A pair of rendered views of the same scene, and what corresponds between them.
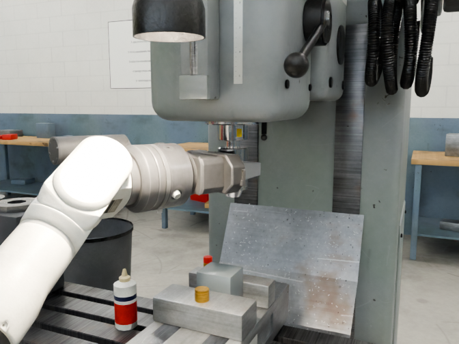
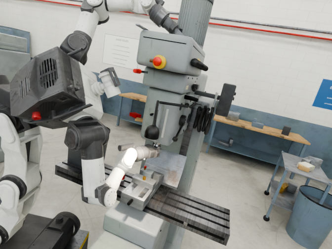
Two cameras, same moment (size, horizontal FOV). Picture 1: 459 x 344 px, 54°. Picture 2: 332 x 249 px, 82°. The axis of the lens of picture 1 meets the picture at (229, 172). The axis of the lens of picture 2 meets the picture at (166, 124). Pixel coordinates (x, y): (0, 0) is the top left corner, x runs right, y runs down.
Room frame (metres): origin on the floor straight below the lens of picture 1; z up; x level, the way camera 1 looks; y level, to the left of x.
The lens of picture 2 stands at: (-0.44, 0.13, 1.74)
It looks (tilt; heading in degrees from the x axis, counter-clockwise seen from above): 16 degrees down; 352
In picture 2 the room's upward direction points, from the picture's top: 12 degrees clockwise
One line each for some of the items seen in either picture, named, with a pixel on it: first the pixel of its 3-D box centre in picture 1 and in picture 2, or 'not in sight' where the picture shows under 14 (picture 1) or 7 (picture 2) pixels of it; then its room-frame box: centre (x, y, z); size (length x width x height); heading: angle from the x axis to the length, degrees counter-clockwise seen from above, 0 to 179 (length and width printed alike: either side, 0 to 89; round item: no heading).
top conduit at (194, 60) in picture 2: not in sight; (200, 65); (0.66, -0.15, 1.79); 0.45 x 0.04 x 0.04; 157
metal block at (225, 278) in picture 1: (220, 287); (147, 175); (0.70, 0.02, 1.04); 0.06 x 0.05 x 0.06; 66
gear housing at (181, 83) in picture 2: not in sight; (172, 80); (0.73, -0.02, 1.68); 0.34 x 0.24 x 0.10; 157
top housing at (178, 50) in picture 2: not in sight; (175, 57); (0.70, -0.01, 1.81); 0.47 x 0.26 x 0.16; 157
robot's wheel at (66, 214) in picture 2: not in sight; (65, 224); (0.76, 0.54, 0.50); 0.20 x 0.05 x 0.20; 81
